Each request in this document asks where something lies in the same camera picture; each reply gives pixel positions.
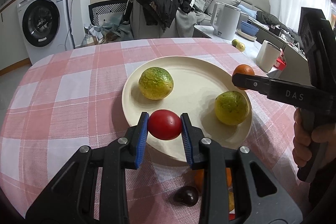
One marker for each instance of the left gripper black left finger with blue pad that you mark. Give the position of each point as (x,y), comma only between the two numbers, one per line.
(91,185)

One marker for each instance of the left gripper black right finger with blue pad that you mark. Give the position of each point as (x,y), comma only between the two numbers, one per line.
(258,196)

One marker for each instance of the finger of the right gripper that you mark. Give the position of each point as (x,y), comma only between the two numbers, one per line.
(250,82)

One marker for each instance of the orange mandarin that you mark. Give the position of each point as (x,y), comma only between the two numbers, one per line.
(199,177)
(244,69)

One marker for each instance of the yellow-green citrus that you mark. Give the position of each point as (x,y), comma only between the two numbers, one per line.
(231,108)
(155,83)

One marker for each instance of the red tomato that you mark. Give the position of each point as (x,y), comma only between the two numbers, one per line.
(164,125)
(231,217)

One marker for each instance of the brown longan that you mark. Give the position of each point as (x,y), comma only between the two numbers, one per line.
(231,203)

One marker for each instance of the dark plum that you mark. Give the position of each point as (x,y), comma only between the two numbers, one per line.
(187,195)

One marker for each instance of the right hand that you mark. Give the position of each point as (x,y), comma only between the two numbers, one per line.
(302,139)

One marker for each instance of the red small box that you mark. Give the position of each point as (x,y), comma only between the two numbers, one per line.
(280,63)

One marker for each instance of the white cup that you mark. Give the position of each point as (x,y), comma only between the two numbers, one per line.
(267,56)

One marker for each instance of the green fruit on side table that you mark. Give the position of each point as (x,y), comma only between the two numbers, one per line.
(238,45)

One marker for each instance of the blue bowl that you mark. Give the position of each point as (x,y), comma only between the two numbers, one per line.
(248,28)

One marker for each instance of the cream round plate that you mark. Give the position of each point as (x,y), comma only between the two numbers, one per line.
(197,83)

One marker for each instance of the white electric kettle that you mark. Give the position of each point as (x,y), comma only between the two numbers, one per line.
(224,20)

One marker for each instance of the grey sofa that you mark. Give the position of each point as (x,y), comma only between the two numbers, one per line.
(261,9)

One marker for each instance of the pink checkered tablecloth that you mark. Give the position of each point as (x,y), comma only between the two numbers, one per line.
(73,98)

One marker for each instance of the black mesh chair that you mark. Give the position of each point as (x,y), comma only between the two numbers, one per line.
(98,10)

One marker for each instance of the white washing machine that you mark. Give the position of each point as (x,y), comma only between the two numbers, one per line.
(45,26)

